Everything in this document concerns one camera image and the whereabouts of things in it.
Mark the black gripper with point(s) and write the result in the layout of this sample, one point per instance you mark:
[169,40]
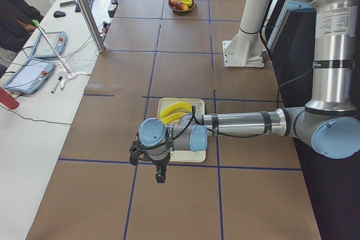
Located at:
[159,164]

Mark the brown wicker basket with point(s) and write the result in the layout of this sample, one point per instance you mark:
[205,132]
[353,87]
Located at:
[174,9]

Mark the black computer mouse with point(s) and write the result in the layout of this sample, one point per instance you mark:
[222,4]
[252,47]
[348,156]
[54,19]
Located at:
[59,14]

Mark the aluminium frame post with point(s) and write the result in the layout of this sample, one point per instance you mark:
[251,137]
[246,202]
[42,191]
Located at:
[92,27]

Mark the near teach pendant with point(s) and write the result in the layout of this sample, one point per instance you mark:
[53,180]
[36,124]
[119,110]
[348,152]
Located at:
[30,77]

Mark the pink patterned stick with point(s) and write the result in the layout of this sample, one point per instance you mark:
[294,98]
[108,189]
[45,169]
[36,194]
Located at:
[64,64]

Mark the yellow banana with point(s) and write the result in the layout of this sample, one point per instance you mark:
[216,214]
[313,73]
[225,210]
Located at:
[176,107]
[173,118]

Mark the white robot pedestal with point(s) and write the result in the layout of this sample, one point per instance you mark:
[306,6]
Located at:
[245,49]

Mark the black marker pen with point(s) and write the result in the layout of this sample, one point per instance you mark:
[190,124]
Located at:
[57,84]

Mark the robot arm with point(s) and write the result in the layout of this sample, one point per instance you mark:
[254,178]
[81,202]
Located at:
[327,122]

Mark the red yellow mango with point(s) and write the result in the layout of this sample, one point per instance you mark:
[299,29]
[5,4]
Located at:
[181,6]

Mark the red bottle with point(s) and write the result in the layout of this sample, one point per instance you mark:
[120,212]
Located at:
[8,100]

